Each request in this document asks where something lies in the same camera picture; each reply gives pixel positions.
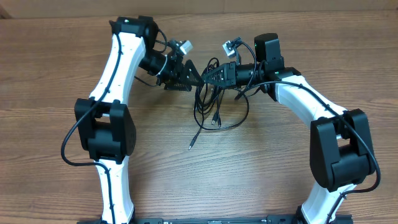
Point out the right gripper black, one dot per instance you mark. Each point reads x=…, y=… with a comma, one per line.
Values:
x=228, y=79

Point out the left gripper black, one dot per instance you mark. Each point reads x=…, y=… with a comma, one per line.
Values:
x=175, y=76

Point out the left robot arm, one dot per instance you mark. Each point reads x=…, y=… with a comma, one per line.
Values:
x=103, y=120

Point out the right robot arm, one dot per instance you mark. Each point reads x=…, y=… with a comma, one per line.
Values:
x=342, y=159

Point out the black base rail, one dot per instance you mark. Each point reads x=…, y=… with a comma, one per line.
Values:
x=214, y=221

